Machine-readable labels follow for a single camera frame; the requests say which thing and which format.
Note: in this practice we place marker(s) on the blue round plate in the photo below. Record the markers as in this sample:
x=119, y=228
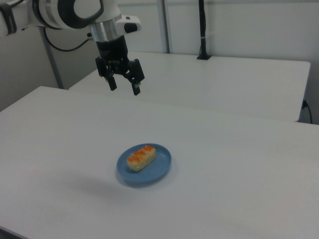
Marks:
x=160, y=170

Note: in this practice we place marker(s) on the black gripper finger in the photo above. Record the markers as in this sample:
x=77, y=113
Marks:
x=138, y=71
x=101, y=66

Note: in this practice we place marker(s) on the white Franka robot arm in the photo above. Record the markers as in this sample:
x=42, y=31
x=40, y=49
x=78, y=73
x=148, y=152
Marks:
x=49, y=12

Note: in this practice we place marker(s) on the grey metal partition post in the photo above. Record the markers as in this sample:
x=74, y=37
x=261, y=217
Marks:
x=55, y=69
x=166, y=30

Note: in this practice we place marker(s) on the bread with orange topping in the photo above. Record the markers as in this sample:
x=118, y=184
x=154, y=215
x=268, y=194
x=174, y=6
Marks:
x=140, y=160

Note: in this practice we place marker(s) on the white side table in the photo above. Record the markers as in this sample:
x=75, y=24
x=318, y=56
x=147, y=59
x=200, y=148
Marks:
x=211, y=84

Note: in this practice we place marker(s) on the black pole with base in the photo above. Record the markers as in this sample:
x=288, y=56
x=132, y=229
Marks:
x=203, y=44

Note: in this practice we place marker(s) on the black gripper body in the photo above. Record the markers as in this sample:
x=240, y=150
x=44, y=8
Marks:
x=114, y=51

